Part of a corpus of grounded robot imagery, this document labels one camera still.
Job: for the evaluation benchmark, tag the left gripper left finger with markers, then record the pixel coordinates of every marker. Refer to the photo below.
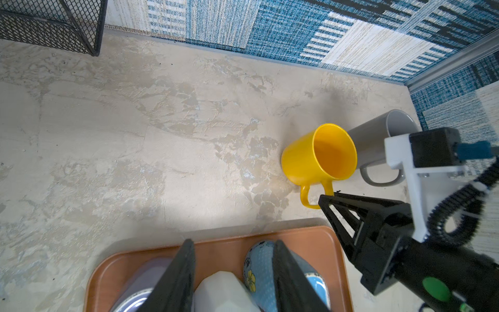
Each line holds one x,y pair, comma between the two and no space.
175,289

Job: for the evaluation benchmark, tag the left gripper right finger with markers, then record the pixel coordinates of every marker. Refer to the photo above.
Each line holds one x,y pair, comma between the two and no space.
293,291

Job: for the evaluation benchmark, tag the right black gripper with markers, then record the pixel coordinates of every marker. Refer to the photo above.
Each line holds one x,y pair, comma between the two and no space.
372,232

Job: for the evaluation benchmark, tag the yellow mug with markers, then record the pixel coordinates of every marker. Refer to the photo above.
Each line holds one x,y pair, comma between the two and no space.
322,156

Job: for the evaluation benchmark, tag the grey mug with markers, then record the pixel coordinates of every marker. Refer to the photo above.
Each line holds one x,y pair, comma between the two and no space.
369,140

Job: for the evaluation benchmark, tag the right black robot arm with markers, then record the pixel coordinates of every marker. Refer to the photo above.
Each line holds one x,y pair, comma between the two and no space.
449,278

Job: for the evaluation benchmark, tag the purple mug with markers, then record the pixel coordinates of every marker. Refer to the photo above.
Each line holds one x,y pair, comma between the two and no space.
141,284

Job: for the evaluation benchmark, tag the blue patterned mug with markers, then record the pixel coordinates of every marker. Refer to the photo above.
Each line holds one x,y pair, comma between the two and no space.
259,278

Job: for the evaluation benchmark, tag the white faceted mug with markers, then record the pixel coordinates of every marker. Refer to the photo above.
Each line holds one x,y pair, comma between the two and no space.
223,291

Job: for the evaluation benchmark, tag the brown serving tray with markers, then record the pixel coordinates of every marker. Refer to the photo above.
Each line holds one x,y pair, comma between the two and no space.
318,245

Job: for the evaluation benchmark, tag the black mesh shelf rack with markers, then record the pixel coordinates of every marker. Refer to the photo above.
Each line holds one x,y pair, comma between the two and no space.
73,25

